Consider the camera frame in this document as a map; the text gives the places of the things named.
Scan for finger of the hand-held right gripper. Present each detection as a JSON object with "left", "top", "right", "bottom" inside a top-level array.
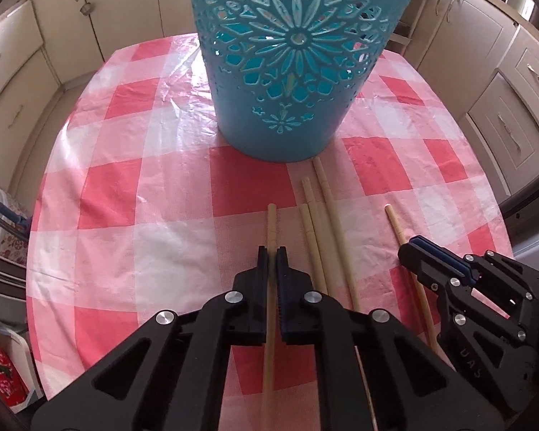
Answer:
[
  {"left": 411, "top": 236, "right": 539, "bottom": 319},
  {"left": 398, "top": 243, "right": 536, "bottom": 356}
]

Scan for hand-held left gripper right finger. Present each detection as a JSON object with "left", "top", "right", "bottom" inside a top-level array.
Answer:
[{"left": 275, "top": 247, "right": 506, "bottom": 431}]

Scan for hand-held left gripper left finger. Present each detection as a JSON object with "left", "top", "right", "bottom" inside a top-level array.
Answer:
[{"left": 29, "top": 246, "right": 270, "bottom": 431}]

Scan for single wooden chopstick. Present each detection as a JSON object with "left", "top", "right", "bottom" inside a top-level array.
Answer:
[
  {"left": 301, "top": 179, "right": 332, "bottom": 297},
  {"left": 299, "top": 203, "right": 328, "bottom": 295},
  {"left": 384, "top": 203, "right": 441, "bottom": 357},
  {"left": 313, "top": 157, "right": 362, "bottom": 312},
  {"left": 261, "top": 203, "right": 279, "bottom": 431}
]

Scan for teal plastic cutout basket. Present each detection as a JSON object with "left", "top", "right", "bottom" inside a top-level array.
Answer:
[{"left": 185, "top": 0, "right": 427, "bottom": 163}]

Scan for red white checkered tablecloth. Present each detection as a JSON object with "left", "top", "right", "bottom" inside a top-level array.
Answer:
[{"left": 26, "top": 31, "right": 513, "bottom": 431}]

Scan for cream drawer cabinet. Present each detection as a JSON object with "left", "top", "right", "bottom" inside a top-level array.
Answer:
[{"left": 402, "top": 0, "right": 539, "bottom": 207}]

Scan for floral plastic bag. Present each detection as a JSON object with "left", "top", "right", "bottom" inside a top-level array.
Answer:
[{"left": 0, "top": 173, "right": 30, "bottom": 261}]

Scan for cream base cabinets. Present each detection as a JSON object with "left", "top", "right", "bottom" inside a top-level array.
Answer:
[{"left": 0, "top": 0, "right": 198, "bottom": 198}]

